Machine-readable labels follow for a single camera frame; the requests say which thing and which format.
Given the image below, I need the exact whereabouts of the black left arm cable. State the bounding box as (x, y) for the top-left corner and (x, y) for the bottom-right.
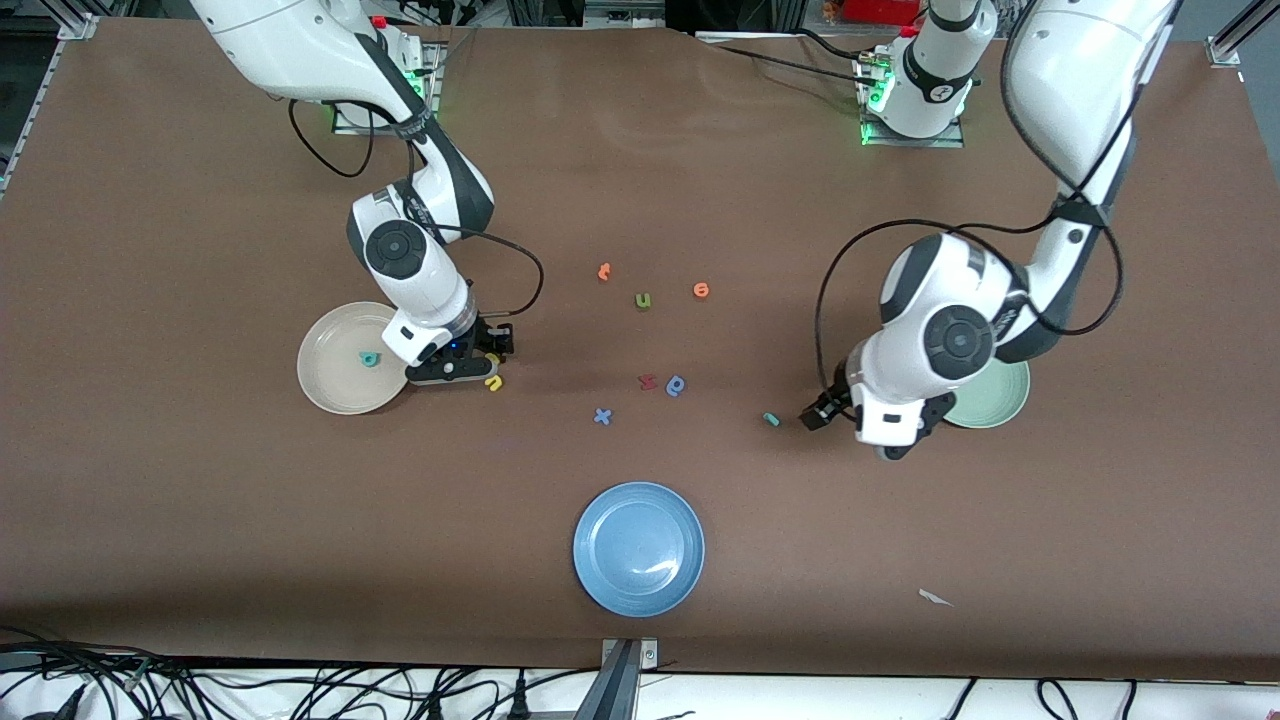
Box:
(815, 0), (1126, 396)

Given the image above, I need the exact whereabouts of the beige brown plate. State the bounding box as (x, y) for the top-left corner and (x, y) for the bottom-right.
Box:
(297, 301), (413, 416)

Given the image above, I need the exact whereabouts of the red box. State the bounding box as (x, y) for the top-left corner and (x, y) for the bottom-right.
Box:
(840, 0), (926, 26)

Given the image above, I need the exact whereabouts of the aluminium frame corner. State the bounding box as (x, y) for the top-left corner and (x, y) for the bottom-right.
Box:
(55, 0), (101, 41)
(1205, 0), (1280, 69)

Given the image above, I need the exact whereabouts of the blue plate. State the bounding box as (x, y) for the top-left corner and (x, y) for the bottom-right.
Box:
(572, 481), (706, 618)

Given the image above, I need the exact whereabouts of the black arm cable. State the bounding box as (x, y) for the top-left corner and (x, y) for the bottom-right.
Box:
(815, 0), (1126, 396)
(288, 95), (546, 319)

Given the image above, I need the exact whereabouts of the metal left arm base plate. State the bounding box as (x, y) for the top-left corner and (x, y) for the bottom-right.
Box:
(858, 55), (966, 149)

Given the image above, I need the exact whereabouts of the metal table edge bracket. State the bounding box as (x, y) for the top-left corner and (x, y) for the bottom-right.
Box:
(573, 638), (661, 720)

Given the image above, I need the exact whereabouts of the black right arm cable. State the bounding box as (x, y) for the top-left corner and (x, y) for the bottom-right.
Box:
(288, 95), (546, 319)

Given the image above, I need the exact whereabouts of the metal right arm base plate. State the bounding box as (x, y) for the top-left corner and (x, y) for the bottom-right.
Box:
(333, 40), (441, 136)

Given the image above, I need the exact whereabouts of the green plate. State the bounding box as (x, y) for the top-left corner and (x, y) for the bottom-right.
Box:
(940, 360), (1032, 430)

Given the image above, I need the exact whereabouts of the grey power strip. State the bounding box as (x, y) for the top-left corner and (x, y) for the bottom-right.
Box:
(583, 0), (731, 31)

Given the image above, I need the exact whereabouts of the black cable on table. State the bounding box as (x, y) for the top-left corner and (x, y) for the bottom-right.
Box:
(795, 28), (881, 63)
(712, 44), (871, 79)

